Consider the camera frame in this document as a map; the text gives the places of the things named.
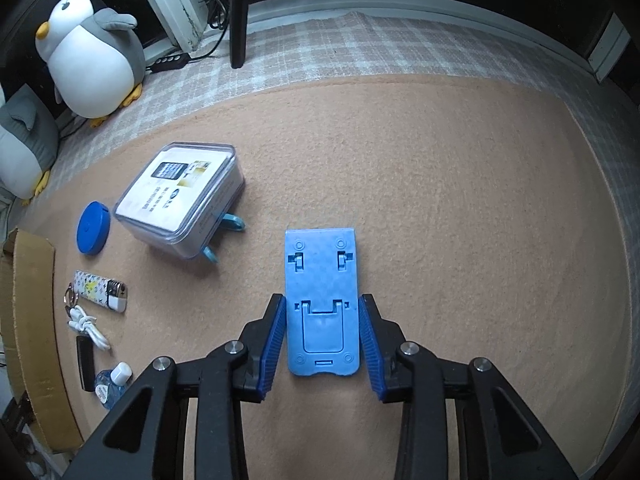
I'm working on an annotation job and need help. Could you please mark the tan felt mat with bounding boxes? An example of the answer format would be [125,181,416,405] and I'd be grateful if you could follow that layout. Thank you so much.
[12,72,628,480]

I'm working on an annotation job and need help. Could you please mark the white cable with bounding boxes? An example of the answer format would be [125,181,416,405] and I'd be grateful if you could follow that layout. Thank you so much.
[66,304,111,353]

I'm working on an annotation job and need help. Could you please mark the cardboard box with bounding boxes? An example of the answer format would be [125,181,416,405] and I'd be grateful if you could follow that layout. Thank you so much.
[0,227,83,453]

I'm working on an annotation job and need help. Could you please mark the small blue bottle white cap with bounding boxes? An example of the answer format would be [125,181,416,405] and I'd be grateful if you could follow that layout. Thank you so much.
[94,362,133,409]

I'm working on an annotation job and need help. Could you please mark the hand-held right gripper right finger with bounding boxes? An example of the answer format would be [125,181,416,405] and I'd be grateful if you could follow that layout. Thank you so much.
[357,294,581,480]

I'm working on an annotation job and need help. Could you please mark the penguin plush toy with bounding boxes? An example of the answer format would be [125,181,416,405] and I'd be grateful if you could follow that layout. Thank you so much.
[0,84,61,206]
[35,0,147,128]

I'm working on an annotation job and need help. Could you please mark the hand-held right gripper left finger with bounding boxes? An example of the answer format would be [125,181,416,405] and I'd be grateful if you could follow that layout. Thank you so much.
[62,292,288,480]

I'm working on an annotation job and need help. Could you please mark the blue folding phone stand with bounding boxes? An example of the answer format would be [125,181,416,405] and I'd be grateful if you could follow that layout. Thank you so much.
[284,227,362,377]

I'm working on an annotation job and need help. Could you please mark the white frame post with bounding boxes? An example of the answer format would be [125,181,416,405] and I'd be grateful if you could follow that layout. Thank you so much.
[587,12,632,81]

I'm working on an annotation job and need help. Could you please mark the white window frame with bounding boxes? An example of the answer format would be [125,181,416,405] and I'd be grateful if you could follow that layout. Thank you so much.
[127,0,211,53]

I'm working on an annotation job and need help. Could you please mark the patterned lighter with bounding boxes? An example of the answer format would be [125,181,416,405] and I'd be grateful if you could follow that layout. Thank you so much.
[73,270,128,313]

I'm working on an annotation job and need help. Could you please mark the grey plaid blanket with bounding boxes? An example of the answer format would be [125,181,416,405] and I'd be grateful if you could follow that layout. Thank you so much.
[20,10,640,281]

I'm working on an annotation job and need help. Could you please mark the blue round case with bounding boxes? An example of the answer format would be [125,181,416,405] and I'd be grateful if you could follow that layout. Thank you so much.
[76,201,112,256]

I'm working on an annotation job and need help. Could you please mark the black cable with inline switch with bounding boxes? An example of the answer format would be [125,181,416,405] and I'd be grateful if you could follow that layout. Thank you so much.
[145,0,236,75]

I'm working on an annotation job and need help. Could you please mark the black cylinder stick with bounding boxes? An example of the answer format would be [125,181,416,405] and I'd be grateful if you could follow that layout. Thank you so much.
[76,336,96,392]

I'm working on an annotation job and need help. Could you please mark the clear plastic packaging box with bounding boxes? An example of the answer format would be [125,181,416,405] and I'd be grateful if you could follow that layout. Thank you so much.
[113,141,246,261]

